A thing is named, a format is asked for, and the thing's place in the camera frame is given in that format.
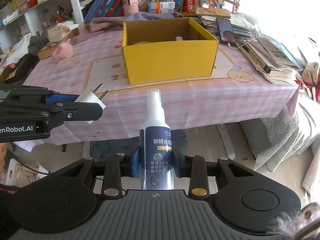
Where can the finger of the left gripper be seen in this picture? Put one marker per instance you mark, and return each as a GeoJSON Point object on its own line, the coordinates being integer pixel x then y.
{"type": "Point", "coordinates": [75, 112]}
{"type": "Point", "coordinates": [63, 98]}

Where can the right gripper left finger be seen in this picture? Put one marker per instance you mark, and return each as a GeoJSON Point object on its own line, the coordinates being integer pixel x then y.
{"type": "Point", "coordinates": [119, 166]}

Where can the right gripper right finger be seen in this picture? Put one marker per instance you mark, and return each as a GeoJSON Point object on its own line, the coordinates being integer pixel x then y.
{"type": "Point", "coordinates": [193, 167]}

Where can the white USB wall charger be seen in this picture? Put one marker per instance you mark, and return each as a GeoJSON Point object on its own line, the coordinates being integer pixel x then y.
{"type": "Point", "coordinates": [89, 96]}

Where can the blue white spray bottle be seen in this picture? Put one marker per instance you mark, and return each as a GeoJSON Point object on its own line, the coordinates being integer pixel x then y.
{"type": "Point", "coordinates": [155, 146]}

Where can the cream rectangular eraser block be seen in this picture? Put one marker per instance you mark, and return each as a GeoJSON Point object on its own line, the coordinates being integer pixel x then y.
{"type": "Point", "coordinates": [65, 65]}

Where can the wooden chessboard box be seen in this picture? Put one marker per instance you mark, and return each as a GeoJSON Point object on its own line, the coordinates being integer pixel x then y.
{"type": "Point", "coordinates": [50, 47]}

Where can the pink plush paw toy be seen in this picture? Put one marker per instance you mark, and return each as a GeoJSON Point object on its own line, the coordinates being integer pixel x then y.
{"type": "Point", "coordinates": [63, 51]}

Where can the white t-shirt pile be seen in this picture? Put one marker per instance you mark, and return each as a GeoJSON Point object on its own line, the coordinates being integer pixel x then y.
{"type": "Point", "coordinates": [18, 51]}

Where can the cream tissue pack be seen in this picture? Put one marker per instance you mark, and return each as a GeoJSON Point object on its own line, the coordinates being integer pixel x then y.
{"type": "Point", "coordinates": [62, 31]}

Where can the pink purple cloth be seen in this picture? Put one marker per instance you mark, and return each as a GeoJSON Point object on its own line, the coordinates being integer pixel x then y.
{"type": "Point", "coordinates": [99, 25]}

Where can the white bookshelf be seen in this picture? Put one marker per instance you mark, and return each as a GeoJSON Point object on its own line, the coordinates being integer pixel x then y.
{"type": "Point", "coordinates": [31, 21]}

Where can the yellow cardboard box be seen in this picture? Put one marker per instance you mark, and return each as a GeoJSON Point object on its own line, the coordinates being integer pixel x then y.
{"type": "Point", "coordinates": [152, 54]}

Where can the pink cylindrical container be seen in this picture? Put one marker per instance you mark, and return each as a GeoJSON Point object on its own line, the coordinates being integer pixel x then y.
{"type": "Point", "coordinates": [130, 7]}

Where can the small white item in box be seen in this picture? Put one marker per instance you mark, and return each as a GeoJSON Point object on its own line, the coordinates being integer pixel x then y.
{"type": "Point", "coordinates": [179, 38]}

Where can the orange white small boxes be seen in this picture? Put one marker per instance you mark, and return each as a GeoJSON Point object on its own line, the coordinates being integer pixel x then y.
{"type": "Point", "coordinates": [161, 7]}

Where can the stack of papers and books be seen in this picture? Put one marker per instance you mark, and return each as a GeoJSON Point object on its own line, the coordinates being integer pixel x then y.
{"type": "Point", "coordinates": [269, 59]}

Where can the black smartphone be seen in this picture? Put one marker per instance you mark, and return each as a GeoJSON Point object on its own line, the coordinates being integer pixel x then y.
{"type": "Point", "coordinates": [225, 30]}

